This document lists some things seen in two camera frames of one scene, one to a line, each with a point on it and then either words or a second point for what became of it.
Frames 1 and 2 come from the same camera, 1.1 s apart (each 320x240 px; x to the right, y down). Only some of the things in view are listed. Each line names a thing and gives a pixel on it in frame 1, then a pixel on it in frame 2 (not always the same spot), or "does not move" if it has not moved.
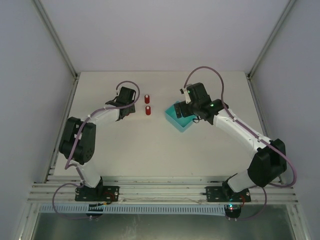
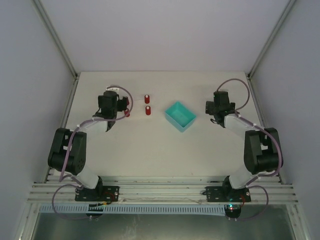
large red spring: x=147 y=99 does not move
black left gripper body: x=127 y=110 -> x=124 y=104
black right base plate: x=226 y=194 does not move
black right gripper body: x=179 y=110 -> x=210 y=108
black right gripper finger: x=177 y=107 -> x=210 y=108
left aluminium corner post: x=41 y=9 does not move
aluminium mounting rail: x=160 y=189 does not move
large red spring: x=148 y=110 does not move
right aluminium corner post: x=272 y=38 does not move
